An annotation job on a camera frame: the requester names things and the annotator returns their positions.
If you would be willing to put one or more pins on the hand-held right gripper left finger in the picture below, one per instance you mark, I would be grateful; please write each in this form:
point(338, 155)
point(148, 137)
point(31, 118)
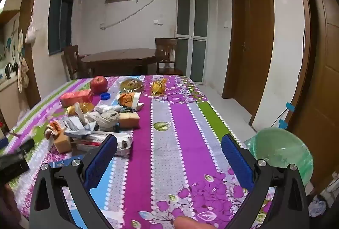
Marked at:
point(102, 162)

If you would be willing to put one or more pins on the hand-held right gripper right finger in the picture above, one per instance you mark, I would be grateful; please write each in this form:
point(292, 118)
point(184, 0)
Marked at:
point(237, 162)

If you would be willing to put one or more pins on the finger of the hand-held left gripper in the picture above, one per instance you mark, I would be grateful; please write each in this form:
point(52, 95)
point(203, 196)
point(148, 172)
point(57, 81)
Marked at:
point(26, 144)

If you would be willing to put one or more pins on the white red printed carton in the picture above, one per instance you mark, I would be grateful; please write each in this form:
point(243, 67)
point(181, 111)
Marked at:
point(121, 142)

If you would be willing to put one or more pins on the orange white wrapper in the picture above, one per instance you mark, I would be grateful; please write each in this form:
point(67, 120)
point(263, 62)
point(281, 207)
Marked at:
point(54, 127)

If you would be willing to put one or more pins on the yellow sponge block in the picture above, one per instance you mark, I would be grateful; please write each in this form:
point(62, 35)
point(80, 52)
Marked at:
point(129, 120)
point(63, 142)

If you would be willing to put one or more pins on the white cloth wad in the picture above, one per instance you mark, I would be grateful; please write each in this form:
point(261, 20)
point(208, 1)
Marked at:
point(106, 120)

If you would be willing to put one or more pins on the white blue paper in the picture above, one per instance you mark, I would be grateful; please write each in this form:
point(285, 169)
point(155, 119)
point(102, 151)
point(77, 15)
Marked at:
point(76, 127)

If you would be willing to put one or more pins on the green lined trash bin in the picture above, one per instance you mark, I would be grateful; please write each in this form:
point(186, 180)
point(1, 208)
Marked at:
point(280, 144)

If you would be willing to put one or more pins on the white tissue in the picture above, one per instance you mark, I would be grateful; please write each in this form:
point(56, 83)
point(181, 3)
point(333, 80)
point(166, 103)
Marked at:
point(103, 107)

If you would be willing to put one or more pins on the yellow gold foil wrapper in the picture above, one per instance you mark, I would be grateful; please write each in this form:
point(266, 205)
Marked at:
point(86, 107)

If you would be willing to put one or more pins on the orange white carton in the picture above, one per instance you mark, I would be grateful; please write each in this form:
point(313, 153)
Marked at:
point(127, 100)

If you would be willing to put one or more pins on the person's left forearm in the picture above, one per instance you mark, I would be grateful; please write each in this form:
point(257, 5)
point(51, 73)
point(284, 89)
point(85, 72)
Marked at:
point(8, 205)

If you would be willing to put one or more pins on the person's right hand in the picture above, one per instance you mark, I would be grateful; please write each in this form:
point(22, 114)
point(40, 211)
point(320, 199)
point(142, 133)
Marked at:
point(192, 223)

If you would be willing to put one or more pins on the dark green cloth pouch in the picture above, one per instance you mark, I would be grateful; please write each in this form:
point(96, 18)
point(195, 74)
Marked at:
point(124, 109)

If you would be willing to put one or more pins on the large blue tape piece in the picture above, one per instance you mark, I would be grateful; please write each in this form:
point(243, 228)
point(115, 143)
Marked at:
point(282, 124)

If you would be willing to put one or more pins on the blue bottle cap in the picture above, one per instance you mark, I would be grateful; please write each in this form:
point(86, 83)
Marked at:
point(105, 96)

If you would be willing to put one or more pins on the floral striped tablecloth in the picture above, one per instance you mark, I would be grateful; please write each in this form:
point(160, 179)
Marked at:
point(164, 139)

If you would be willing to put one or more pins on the orange red carton box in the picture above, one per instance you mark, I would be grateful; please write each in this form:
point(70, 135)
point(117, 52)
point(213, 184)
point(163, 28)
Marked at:
point(75, 98)

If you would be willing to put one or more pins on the beige hanging cloth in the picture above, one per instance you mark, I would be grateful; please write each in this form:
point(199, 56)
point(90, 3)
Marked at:
point(23, 75)

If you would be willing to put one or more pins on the black electric kettle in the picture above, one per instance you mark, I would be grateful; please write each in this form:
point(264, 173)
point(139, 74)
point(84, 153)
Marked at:
point(9, 70)

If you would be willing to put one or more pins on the small blue tape piece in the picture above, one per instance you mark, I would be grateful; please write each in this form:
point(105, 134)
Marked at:
point(290, 106)

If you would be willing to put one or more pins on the red apple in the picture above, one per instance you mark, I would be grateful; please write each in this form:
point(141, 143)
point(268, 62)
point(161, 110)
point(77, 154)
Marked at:
point(98, 85)

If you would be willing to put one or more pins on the bread in clear packet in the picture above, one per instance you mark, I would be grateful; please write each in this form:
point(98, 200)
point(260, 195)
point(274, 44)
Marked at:
point(131, 85)

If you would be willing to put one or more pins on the white blue crumpled cloth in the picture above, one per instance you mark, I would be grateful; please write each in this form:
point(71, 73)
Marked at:
point(317, 205)

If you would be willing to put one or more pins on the gold foil candy packet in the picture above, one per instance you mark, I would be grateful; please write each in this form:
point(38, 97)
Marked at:
point(158, 87)

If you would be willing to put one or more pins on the dark wooden chair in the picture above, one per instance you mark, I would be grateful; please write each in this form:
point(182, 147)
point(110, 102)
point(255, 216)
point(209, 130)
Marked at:
point(71, 59)
point(165, 48)

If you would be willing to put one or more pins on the dark wooden dining table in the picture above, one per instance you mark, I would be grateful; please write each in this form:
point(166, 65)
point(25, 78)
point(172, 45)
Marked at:
point(119, 55)

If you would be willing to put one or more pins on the white hanging plastic bag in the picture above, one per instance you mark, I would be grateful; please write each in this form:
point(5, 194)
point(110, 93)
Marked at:
point(31, 32)

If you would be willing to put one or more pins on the plain brown wooden door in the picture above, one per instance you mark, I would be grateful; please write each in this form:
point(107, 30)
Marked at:
point(254, 46)

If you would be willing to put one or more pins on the dark window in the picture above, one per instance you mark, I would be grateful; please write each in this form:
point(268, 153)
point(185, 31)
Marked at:
point(60, 19)

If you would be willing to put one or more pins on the frosted glass double door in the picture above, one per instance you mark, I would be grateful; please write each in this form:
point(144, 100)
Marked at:
point(196, 32)

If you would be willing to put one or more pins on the white wall panel box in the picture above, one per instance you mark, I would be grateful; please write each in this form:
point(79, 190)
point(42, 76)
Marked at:
point(334, 181)

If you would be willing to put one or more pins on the small white wall switch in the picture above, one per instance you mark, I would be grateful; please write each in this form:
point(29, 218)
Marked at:
point(225, 24)

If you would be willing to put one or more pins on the white double wall switch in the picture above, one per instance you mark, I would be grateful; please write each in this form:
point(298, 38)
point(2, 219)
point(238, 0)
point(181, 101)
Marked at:
point(157, 22)

